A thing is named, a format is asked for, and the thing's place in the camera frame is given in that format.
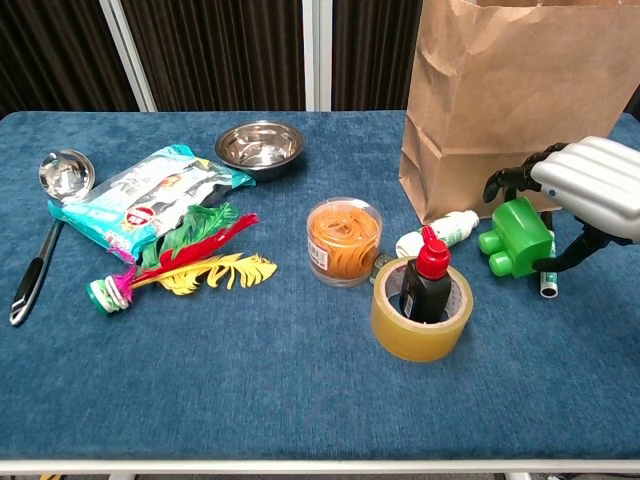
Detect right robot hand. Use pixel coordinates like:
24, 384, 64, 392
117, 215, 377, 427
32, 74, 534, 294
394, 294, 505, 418
482, 135, 640, 274

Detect green plastic block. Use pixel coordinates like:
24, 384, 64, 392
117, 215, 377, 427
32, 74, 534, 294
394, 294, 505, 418
478, 196, 557, 280

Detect brown packing tape roll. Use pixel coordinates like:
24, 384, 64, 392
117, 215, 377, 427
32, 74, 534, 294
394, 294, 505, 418
369, 256, 475, 363

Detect clear tub rubber bands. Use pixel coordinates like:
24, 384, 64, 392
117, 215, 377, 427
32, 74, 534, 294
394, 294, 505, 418
306, 197, 385, 288

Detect brown paper bag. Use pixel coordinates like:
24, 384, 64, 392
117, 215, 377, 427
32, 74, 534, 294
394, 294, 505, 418
398, 0, 640, 226

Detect teal snack packet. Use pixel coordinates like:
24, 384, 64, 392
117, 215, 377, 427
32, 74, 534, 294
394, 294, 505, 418
47, 144, 257, 265

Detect green white marker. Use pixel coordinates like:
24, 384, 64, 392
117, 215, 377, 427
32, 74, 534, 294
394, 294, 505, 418
538, 209, 559, 300

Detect white tube green print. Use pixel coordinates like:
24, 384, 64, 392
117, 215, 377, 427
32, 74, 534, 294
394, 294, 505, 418
395, 209, 480, 259

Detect black ink bottle red cap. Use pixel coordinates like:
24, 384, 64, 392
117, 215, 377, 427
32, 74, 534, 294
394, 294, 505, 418
398, 224, 453, 325

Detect steel bowl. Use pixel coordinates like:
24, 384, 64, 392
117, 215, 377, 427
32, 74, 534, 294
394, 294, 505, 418
214, 120, 306, 182

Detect colourful feather shuttlecock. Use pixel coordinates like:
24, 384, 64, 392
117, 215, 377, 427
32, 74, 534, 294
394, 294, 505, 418
85, 202, 279, 317

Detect white partition frame post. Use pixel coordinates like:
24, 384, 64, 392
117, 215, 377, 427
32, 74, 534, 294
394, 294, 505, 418
301, 0, 334, 112
98, 0, 159, 113

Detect steel ladle black handle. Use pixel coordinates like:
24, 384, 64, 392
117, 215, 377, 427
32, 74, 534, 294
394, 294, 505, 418
8, 148, 97, 328

